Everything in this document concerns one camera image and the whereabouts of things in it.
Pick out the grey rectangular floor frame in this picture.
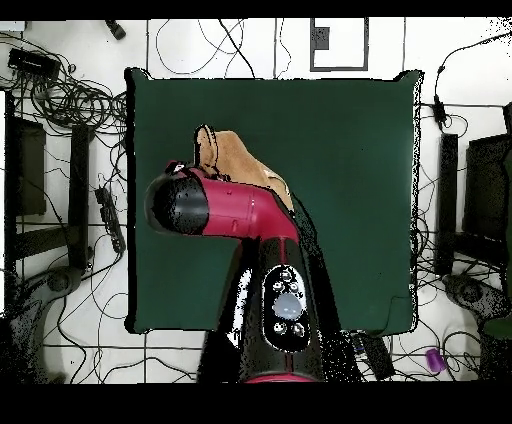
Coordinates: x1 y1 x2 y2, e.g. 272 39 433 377
309 17 370 73

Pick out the small purple object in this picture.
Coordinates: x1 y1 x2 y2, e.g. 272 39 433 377
425 347 447 373

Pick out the black box panel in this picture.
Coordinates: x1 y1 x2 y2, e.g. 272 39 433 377
463 133 512 241

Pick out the black power strip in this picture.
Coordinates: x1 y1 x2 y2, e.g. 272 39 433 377
358 332 397 381
94 186 127 255

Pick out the tangled black cable bundle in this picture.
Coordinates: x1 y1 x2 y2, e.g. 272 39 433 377
23 75 127 135

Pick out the black beam stand frame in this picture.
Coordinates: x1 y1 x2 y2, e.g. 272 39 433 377
3 91 95 273

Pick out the dark green table cloth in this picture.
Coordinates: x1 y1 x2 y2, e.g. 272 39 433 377
123 67 425 335

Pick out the small black device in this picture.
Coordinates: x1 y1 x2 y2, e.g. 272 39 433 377
104 19 127 40

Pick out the black adapter box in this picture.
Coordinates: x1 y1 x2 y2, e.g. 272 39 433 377
7 47 61 79

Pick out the black upright beam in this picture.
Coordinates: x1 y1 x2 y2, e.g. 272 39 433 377
435 133 459 277

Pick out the tan terry towel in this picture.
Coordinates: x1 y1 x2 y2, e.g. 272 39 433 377
193 124 296 213

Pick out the black cable with inline adapter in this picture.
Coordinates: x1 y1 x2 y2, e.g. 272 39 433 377
433 33 512 131

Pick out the grey tripod base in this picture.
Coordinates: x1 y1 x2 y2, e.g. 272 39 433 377
7 265 85 383
441 273 509 321

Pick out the thin black looped cable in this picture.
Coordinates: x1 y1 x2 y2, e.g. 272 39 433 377
154 18 246 77

